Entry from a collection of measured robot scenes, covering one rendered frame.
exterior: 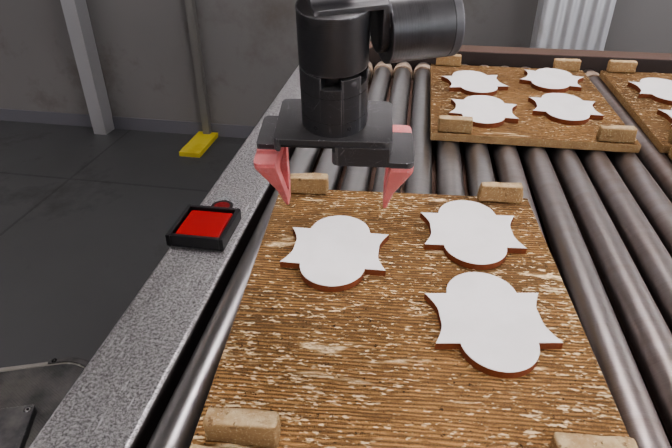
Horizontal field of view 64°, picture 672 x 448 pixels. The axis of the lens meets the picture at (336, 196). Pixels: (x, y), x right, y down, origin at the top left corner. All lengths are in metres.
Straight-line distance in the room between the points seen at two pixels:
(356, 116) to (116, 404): 0.33
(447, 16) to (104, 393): 0.44
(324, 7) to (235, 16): 2.58
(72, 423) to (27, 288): 1.80
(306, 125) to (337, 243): 0.22
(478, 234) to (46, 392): 1.18
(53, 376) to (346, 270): 1.11
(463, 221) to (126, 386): 0.43
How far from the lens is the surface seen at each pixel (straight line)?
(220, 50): 3.07
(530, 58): 1.44
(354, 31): 0.41
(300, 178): 0.74
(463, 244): 0.66
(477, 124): 0.99
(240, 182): 0.84
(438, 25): 0.43
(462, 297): 0.58
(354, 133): 0.46
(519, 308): 0.58
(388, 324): 0.55
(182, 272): 0.67
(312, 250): 0.63
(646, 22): 2.98
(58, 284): 2.30
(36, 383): 1.59
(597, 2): 2.74
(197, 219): 0.74
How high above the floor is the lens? 1.32
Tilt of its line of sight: 31 degrees down
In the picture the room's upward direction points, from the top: straight up
